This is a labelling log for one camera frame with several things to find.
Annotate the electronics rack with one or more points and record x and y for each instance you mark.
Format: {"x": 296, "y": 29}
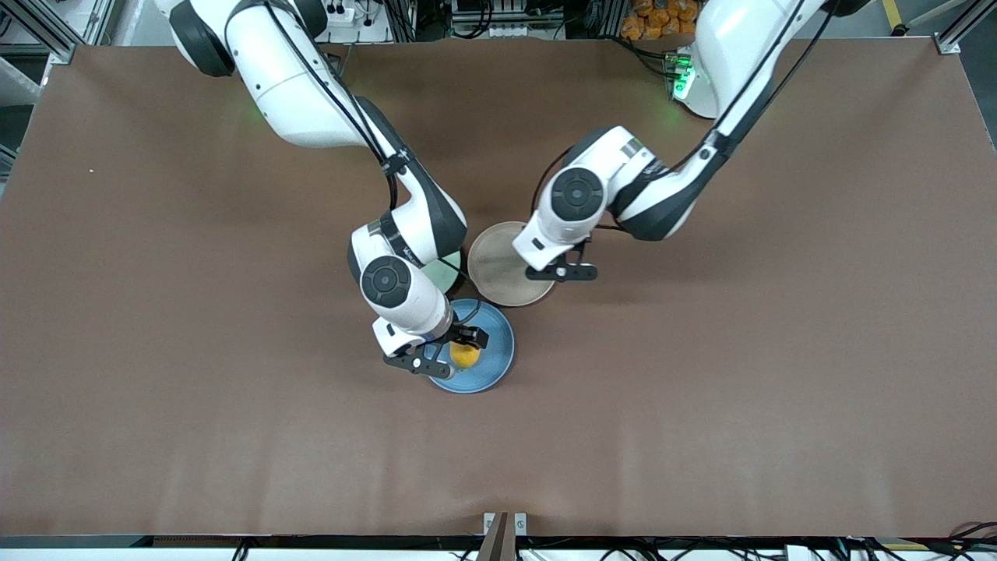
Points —
{"x": 506, "y": 12}

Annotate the white power strip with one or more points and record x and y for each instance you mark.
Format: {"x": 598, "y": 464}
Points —
{"x": 347, "y": 15}

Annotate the yellow lemon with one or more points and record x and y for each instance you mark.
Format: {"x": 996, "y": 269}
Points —
{"x": 465, "y": 358}

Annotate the metal corner bracket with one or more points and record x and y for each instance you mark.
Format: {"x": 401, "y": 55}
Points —
{"x": 952, "y": 39}

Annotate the pile of orange objects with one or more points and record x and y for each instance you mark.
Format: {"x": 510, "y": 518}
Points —
{"x": 654, "y": 19}

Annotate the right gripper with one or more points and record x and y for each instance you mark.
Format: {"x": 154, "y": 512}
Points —
{"x": 464, "y": 336}

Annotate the aluminium frame profile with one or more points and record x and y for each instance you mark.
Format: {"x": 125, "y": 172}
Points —
{"x": 47, "y": 31}

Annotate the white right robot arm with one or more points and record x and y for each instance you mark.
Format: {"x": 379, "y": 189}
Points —
{"x": 296, "y": 86}

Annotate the pale beige round plate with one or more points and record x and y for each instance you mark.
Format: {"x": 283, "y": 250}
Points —
{"x": 498, "y": 269}

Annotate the metal table edge bracket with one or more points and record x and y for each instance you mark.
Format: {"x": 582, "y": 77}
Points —
{"x": 498, "y": 541}

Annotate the pale green round plate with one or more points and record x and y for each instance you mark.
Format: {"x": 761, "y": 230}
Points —
{"x": 445, "y": 274}

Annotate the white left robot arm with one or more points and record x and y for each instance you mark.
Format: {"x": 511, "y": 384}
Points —
{"x": 740, "y": 39}

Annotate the blue round plate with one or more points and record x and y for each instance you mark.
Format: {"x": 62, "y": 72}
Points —
{"x": 497, "y": 351}

